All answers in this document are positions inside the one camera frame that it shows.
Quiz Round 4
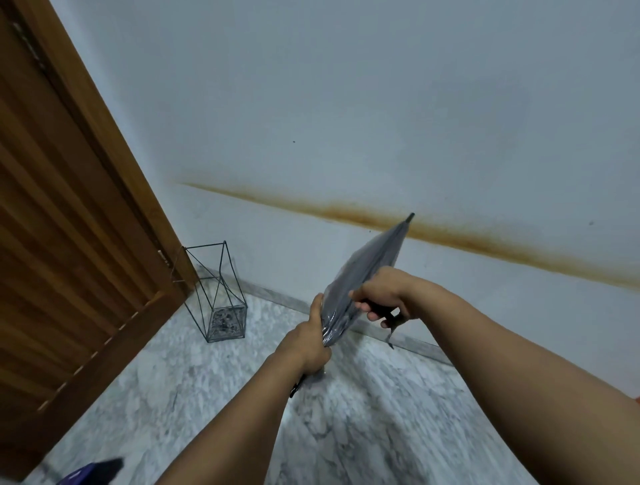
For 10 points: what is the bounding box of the person's left hand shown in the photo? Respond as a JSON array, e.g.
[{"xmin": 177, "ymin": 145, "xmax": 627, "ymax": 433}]
[{"xmin": 275, "ymin": 293, "xmax": 333, "ymax": 375}]

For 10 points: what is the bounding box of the person's right hand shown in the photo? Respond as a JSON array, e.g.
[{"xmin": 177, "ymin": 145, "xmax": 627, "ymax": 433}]
[{"xmin": 348, "ymin": 266, "xmax": 412, "ymax": 329}]

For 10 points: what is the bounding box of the grey umbrella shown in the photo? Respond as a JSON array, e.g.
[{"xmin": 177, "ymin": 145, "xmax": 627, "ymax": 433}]
[{"xmin": 289, "ymin": 213, "xmax": 416, "ymax": 399}]

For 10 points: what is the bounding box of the person's right forearm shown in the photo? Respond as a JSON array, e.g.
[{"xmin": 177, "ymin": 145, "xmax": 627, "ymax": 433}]
[{"xmin": 400, "ymin": 272, "xmax": 640, "ymax": 485}]

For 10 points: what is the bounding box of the person's left forearm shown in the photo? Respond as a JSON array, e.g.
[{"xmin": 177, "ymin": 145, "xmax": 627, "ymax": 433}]
[{"xmin": 155, "ymin": 345, "xmax": 307, "ymax": 485}]

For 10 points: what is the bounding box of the brown wooden door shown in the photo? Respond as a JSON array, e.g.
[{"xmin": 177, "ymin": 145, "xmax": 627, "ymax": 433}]
[{"xmin": 0, "ymin": 0, "xmax": 200, "ymax": 483}]

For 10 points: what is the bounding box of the dark purple object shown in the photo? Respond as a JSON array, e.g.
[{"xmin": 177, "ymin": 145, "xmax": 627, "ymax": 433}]
[{"xmin": 59, "ymin": 458, "xmax": 125, "ymax": 485}]

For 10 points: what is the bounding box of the wire frame umbrella stand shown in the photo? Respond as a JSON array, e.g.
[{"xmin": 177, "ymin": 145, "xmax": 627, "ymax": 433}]
[{"xmin": 172, "ymin": 241, "xmax": 248, "ymax": 343}]

